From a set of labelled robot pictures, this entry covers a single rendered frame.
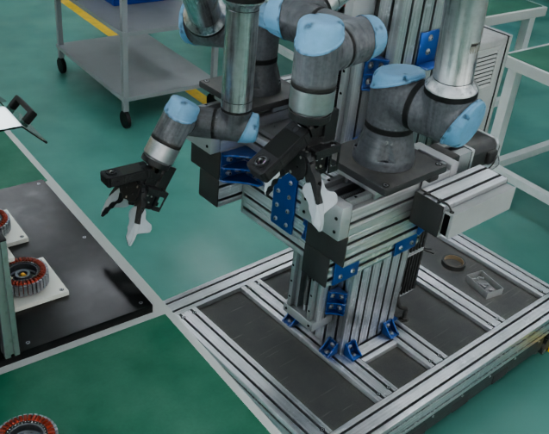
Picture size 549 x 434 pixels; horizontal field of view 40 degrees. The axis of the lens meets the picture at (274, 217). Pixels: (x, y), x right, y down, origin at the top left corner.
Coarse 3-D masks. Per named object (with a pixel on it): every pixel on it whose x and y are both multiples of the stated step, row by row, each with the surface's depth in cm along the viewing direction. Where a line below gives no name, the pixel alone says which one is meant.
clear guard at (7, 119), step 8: (0, 96) 192; (0, 104) 182; (8, 104) 189; (0, 112) 178; (8, 112) 179; (16, 112) 188; (0, 120) 175; (8, 120) 175; (16, 120) 176; (0, 128) 171; (8, 128) 172; (24, 128) 174; (32, 128) 181; (40, 136) 179
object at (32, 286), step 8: (16, 264) 170; (24, 264) 171; (32, 264) 171; (40, 264) 170; (16, 272) 169; (24, 272) 170; (32, 272) 172; (40, 272) 168; (48, 272) 170; (16, 280) 165; (24, 280) 165; (32, 280) 165; (40, 280) 166; (48, 280) 170; (16, 288) 164; (24, 288) 164; (32, 288) 166; (40, 288) 167; (16, 296) 165
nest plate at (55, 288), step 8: (48, 264) 177; (56, 280) 172; (48, 288) 169; (56, 288) 169; (64, 288) 170; (24, 296) 166; (32, 296) 166; (40, 296) 167; (48, 296) 167; (56, 296) 168; (16, 304) 164; (24, 304) 164; (32, 304) 165
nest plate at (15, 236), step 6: (6, 210) 194; (12, 222) 190; (12, 228) 188; (18, 228) 188; (12, 234) 185; (18, 234) 186; (24, 234) 186; (6, 240) 183; (12, 240) 183; (18, 240) 184; (24, 240) 185
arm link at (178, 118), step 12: (180, 96) 173; (168, 108) 170; (180, 108) 169; (192, 108) 170; (168, 120) 170; (180, 120) 170; (192, 120) 172; (156, 132) 172; (168, 132) 171; (180, 132) 171; (168, 144) 171; (180, 144) 173
